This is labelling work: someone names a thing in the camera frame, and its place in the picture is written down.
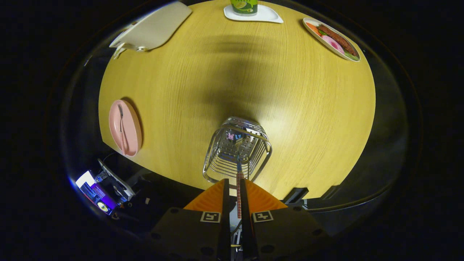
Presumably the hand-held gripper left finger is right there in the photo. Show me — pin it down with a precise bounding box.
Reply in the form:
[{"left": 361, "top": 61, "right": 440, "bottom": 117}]
[{"left": 145, "top": 178, "right": 232, "bottom": 261}]

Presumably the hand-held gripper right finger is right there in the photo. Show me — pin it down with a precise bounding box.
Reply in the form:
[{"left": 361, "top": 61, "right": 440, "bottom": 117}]
[{"left": 240, "top": 178, "right": 331, "bottom": 261}]

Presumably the pink checked handle fork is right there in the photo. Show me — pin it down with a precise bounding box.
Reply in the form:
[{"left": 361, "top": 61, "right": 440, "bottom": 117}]
[{"left": 117, "top": 104, "right": 127, "bottom": 156}]

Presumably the white grey device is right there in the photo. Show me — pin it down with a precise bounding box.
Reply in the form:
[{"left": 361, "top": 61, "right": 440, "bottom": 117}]
[{"left": 98, "top": 159, "right": 135, "bottom": 202}]

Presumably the purple lit device box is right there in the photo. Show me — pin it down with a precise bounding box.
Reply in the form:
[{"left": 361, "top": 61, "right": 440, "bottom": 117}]
[{"left": 75, "top": 170, "right": 118, "bottom": 215}]

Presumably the pink round plate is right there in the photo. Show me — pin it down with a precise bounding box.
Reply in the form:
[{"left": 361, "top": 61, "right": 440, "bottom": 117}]
[{"left": 109, "top": 99, "right": 142, "bottom": 157}]

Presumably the white oval food plate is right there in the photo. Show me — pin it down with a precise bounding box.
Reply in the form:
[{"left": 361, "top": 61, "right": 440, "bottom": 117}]
[{"left": 303, "top": 17, "right": 361, "bottom": 62}]

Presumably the pink ham slice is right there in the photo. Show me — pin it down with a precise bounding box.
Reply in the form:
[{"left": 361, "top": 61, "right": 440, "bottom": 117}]
[{"left": 321, "top": 35, "right": 345, "bottom": 55}]

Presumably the brown meat strip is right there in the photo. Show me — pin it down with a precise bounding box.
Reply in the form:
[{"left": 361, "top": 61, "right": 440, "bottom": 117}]
[{"left": 317, "top": 24, "right": 357, "bottom": 55}]

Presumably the orange carrot slice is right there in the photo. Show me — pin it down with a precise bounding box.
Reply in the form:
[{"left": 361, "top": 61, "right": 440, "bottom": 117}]
[{"left": 306, "top": 22, "right": 323, "bottom": 37}]

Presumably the white toaster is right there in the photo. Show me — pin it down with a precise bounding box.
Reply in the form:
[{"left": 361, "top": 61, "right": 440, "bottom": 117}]
[{"left": 109, "top": 1, "right": 192, "bottom": 60}]

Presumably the white coaster tray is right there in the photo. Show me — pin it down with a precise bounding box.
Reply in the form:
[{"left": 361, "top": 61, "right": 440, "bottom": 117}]
[{"left": 224, "top": 4, "right": 284, "bottom": 24}]

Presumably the green label drink bottle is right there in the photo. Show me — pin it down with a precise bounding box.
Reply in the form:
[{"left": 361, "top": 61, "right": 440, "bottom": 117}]
[{"left": 231, "top": 0, "right": 258, "bottom": 16}]

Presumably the metal wire cutlery basket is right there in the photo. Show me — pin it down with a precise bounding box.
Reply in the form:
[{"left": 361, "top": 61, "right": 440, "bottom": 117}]
[{"left": 202, "top": 116, "right": 273, "bottom": 183}]

